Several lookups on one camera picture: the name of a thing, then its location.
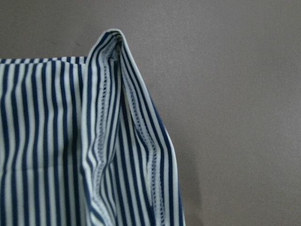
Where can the blue white striped shirt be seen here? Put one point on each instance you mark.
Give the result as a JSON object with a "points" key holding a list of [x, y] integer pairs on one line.
{"points": [[82, 144]]}

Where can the brown paper table cover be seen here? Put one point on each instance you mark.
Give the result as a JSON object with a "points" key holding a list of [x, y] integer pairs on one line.
{"points": [[225, 77]]}

